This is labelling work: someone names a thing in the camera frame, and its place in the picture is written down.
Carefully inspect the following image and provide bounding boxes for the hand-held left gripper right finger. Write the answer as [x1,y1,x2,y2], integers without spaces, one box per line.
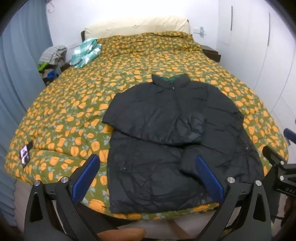
[195,155,272,241]

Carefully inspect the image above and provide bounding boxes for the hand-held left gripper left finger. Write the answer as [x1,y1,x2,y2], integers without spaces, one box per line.
[24,153,100,241]

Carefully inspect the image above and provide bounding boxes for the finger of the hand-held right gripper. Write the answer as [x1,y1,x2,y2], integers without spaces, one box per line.
[284,128,296,147]
[262,145,289,168]

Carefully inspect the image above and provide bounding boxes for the black puffer jacket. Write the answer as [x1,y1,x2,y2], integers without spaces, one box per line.
[102,74,265,214]

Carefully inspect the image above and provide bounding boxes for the pile of mixed clothes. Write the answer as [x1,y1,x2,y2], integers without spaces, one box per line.
[38,46,70,86]

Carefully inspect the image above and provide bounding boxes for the person's left hand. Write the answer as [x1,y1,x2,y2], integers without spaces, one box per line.
[97,228,147,241]

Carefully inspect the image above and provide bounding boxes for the green orange floral quilt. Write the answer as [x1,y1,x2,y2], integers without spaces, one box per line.
[6,31,289,220]

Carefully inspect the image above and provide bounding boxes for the white bed mattress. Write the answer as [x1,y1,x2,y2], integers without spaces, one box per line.
[14,179,232,241]

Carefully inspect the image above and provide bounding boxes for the white wardrobe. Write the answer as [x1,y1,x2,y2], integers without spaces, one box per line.
[217,0,296,139]

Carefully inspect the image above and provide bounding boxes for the dark wooden nightstand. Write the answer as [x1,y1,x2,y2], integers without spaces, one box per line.
[202,44,221,62]

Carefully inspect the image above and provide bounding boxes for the green white checked cloth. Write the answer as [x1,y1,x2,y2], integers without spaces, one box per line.
[70,38,102,68]

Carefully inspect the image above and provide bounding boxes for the blue curtain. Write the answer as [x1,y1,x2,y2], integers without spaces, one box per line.
[0,0,53,229]

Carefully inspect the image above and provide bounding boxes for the cream pillow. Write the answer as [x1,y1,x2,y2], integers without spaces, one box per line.
[84,16,190,43]

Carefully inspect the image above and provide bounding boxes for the white wall socket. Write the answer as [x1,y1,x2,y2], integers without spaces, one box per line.
[194,26,207,37]

